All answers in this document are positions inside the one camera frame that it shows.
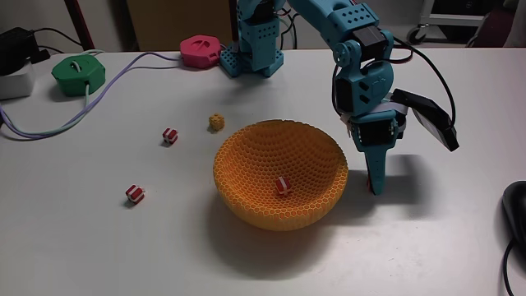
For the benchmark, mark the yellow honeycomb basket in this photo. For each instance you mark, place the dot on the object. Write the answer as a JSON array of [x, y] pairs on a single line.
[[263, 164]]

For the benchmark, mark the pink hexagonal box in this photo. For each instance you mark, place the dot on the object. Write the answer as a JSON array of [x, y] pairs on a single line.
[[199, 51]]

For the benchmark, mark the grey wheeled cart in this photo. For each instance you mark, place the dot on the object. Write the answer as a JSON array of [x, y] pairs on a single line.
[[448, 20]]

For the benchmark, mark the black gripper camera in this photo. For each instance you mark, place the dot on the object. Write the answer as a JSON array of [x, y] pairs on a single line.
[[431, 119]]

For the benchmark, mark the dark maroon chair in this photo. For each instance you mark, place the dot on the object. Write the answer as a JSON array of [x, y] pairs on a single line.
[[495, 29]]

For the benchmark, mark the dark red pole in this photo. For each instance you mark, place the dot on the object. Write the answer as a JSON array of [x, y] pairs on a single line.
[[80, 24]]

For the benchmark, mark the white box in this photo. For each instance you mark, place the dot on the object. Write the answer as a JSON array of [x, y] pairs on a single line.
[[14, 84]]

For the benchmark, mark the black computer mouse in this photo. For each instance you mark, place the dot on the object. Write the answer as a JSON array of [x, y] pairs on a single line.
[[517, 214]]

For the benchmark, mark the small yellow cube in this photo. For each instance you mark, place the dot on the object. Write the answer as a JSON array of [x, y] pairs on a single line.
[[216, 122]]

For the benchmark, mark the black power adapter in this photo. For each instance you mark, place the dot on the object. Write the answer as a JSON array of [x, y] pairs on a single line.
[[16, 49]]

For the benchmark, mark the green hexagonal box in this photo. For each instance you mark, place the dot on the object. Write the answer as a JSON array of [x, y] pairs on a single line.
[[76, 78]]

